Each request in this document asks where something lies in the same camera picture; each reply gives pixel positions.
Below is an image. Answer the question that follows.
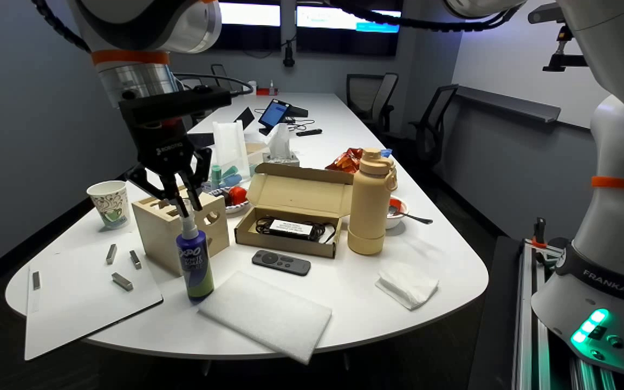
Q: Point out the dark grey remote control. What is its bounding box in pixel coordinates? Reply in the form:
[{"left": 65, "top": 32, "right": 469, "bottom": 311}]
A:
[{"left": 252, "top": 252, "right": 312, "bottom": 278}]

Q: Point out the grey metal bar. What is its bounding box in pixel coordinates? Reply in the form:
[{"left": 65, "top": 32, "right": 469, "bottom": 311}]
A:
[{"left": 106, "top": 242, "right": 118, "bottom": 266}]

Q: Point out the open cardboard box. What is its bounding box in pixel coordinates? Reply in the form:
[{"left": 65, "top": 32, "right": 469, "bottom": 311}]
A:
[{"left": 235, "top": 162, "right": 354, "bottom": 258}]

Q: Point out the white bowl with spoon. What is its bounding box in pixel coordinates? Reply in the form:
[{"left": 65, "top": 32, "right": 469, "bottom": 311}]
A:
[{"left": 386, "top": 196, "right": 429, "bottom": 230}]

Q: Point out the black labelled device in box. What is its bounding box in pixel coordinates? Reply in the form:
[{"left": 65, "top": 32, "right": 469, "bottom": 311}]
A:
[{"left": 256, "top": 218, "right": 336, "bottom": 242}]

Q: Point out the white paper cup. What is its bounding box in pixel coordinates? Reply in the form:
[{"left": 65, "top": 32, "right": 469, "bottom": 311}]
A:
[{"left": 87, "top": 179, "right": 128, "bottom": 230}]

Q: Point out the large white board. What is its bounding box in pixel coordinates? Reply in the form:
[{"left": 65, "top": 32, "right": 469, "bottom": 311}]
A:
[{"left": 21, "top": 244, "right": 164, "bottom": 364}]

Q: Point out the wooden shape sorter box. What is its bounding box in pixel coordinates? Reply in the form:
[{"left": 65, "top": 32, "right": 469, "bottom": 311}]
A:
[{"left": 133, "top": 193, "right": 229, "bottom": 275}]

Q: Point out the camera on tripod arm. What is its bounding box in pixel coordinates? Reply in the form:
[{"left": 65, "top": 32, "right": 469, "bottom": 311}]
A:
[{"left": 526, "top": 1, "right": 588, "bottom": 72}]

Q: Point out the folded white cloth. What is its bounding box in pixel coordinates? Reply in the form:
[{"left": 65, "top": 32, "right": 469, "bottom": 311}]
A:
[{"left": 375, "top": 261, "right": 438, "bottom": 311}]

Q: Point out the black office chair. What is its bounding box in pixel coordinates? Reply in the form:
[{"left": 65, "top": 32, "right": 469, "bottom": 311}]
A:
[
  {"left": 346, "top": 72, "right": 398, "bottom": 135},
  {"left": 411, "top": 85, "right": 458, "bottom": 166}
]

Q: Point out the blue tablet on stand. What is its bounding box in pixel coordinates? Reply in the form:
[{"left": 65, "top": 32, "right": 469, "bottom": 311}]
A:
[{"left": 259, "top": 100, "right": 288, "bottom": 135}]

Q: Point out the orange snack bag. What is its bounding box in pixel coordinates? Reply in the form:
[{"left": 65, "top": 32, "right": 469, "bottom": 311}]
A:
[{"left": 330, "top": 147, "right": 362, "bottom": 174}]

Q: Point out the clear plastic container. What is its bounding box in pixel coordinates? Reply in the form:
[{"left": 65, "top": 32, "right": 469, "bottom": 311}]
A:
[{"left": 209, "top": 122, "right": 250, "bottom": 191}]

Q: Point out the wall monitor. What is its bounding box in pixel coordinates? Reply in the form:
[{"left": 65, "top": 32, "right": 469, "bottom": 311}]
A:
[
  {"left": 217, "top": 0, "right": 281, "bottom": 52},
  {"left": 294, "top": 5, "right": 398, "bottom": 56}
]

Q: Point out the white foam sheet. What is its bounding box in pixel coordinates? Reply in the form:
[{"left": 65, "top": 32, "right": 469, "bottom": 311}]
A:
[{"left": 200, "top": 273, "right": 332, "bottom": 364}]

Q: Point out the grey metal block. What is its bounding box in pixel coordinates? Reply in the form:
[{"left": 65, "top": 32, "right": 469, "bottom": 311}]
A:
[{"left": 113, "top": 273, "right": 133, "bottom": 292}]

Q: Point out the grey piece on board edge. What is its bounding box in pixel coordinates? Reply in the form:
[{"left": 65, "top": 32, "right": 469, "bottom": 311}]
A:
[{"left": 31, "top": 271, "right": 42, "bottom": 290}]

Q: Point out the blue spray bottle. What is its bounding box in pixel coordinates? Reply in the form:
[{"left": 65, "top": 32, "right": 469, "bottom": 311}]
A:
[{"left": 176, "top": 217, "right": 214, "bottom": 303}]

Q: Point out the right wall monitor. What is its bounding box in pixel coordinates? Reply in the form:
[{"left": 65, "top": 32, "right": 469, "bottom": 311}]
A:
[{"left": 294, "top": 5, "right": 398, "bottom": 56}]

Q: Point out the left wall monitor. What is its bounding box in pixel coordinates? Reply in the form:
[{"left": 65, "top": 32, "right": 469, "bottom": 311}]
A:
[{"left": 217, "top": 0, "right": 281, "bottom": 52}]

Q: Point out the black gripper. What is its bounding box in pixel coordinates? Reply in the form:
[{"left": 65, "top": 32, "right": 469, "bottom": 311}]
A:
[{"left": 120, "top": 86, "right": 233, "bottom": 217}]

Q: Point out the small grey metal piece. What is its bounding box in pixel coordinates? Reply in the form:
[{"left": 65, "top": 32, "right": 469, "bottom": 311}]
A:
[{"left": 131, "top": 248, "right": 141, "bottom": 271}]

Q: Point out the black office chair far right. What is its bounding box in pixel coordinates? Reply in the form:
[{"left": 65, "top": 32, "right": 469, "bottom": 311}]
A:
[{"left": 346, "top": 72, "right": 398, "bottom": 135}]

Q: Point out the tan insulated water bottle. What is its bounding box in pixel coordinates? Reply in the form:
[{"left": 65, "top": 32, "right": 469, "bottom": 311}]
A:
[{"left": 346, "top": 158, "right": 390, "bottom": 256}]

